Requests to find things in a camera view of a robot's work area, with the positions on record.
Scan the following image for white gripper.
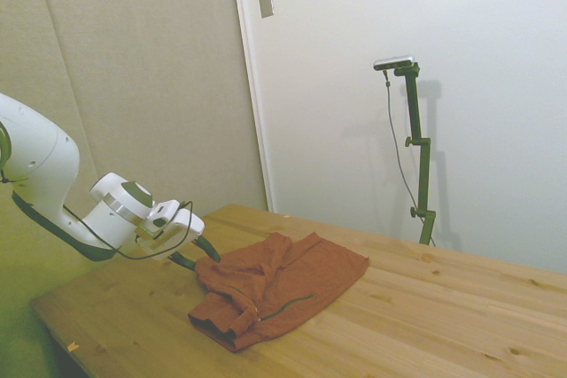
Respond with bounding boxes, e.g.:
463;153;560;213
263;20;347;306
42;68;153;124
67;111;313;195
135;209;222;272

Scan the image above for silver exterior camera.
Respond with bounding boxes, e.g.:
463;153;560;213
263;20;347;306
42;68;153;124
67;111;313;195
373;54;417;72

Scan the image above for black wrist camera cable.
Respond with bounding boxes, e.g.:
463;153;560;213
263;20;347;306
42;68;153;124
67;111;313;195
11;190;195;263

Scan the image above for dark red fabric shorts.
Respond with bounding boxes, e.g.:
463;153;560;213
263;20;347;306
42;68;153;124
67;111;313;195
187;231;370;353

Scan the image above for white wall corner trim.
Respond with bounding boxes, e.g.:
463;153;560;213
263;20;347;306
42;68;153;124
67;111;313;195
229;0;276;213

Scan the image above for dark jointed camera stand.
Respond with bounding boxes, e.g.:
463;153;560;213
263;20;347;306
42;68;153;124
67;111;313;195
392;63;438;246

